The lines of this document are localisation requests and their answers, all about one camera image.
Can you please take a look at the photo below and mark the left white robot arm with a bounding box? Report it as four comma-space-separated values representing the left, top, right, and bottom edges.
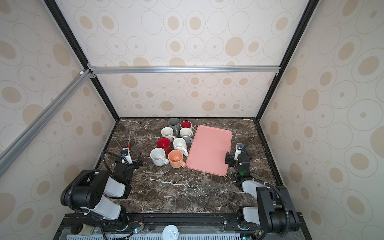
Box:
60, 148, 144, 225

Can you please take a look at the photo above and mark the aluminium crossbar left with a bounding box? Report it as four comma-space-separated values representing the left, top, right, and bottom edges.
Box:
1, 70, 91, 175

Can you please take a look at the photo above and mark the light grey ceramic mug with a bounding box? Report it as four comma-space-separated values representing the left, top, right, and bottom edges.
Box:
180, 128, 193, 144

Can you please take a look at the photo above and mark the pink plastic tray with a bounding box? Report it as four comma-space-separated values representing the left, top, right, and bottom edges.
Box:
186, 126, 232, 177

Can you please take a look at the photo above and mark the black corner frame post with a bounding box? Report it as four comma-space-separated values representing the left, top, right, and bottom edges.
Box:
44, 0, 120, 122
256, 0, 319, 123

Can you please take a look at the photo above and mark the dark grey ceramic mug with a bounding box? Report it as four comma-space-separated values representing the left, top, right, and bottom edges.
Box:
168, 118, 181, 137

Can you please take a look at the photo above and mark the pinkish white ceramic mug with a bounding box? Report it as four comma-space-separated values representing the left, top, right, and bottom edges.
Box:
161, 127, 176, 142

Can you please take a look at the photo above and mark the white ceramic mug front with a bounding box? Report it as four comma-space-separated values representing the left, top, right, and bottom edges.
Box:
180, 121, 192, 129

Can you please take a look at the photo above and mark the beige ceramic mug front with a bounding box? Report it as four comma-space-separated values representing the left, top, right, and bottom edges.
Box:
150, 148, 170, 167

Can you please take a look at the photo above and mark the white ceramic mug back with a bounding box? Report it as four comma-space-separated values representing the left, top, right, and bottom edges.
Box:
173, 138, 188, 157

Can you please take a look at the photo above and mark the aluminium crossbar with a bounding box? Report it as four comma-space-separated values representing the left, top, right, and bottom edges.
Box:
1, 70, 91, 175
91, 66, 280, 74

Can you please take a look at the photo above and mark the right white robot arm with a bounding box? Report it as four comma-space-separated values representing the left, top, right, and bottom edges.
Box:
225, 150, 300, 240

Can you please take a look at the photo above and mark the black corner frame post right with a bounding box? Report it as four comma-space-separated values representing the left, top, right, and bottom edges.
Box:
256, 0, 319, 123

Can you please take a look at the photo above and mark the red handled chopstick right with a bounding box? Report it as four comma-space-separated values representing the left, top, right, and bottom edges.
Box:
128, 128, 132, 150

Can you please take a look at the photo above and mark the white round can lid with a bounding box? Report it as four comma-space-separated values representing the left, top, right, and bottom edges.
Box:
162, 225, 180, 240

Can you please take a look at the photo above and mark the beige ceramic mug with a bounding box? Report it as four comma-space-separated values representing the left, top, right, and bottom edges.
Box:
168, 150, 187, 169
150, 148, 170, 167

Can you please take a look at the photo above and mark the beige ceramic mug back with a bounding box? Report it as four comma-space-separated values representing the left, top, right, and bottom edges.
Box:
168, 150, 187, 169

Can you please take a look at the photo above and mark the black corner frame post left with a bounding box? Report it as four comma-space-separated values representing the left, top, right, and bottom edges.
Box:
44, 0, 120, 122

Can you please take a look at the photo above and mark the aluminium crossbar back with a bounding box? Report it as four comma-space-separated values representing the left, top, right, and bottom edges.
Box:
91, 66, 280, 74

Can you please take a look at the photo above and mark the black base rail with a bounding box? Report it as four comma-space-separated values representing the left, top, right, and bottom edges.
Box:
52, 212, 313, 240

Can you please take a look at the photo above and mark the red ceramic mug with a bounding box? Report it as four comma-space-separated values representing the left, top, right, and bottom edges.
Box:
157, 138, 172, 155

